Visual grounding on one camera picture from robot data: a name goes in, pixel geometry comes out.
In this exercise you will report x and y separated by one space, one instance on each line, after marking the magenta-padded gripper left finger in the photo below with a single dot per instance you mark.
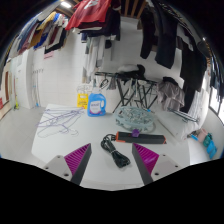
78 158

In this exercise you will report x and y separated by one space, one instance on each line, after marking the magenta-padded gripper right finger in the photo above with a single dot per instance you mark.
146 159

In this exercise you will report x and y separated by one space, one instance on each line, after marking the purple charger block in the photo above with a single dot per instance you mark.
135 133

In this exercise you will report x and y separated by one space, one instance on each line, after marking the pale teal round peg hanger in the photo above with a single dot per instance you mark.
133 118

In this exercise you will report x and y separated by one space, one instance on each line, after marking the white pillow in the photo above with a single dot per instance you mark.
176 126

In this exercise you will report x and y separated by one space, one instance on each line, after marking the small blue brush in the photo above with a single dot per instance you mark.
194 136

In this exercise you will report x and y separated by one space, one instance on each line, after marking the blue detergent bottle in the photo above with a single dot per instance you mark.
96 106

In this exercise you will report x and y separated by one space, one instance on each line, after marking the dark teal clothes hanger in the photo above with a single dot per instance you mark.
181 115

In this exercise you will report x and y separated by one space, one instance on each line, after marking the yellow floor sign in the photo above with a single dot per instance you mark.
82 100

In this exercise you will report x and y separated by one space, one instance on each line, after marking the pink bucket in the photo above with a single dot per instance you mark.
203 136

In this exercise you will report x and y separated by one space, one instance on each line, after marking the teal bucket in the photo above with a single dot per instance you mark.
208 139

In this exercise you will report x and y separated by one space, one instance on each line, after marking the blue bucket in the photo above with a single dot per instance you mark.
212 150

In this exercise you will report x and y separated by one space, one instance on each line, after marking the grey garment on rack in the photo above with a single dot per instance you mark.
170 93

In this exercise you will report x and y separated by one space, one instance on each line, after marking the black folding drying rack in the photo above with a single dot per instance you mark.
128 90

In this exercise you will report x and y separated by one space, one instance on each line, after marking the black and white garment pile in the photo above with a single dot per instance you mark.
133 70

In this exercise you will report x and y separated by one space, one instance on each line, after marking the hanging clothes row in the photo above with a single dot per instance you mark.
163 30

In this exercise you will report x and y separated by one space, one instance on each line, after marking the ceiling light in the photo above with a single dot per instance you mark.
66 4

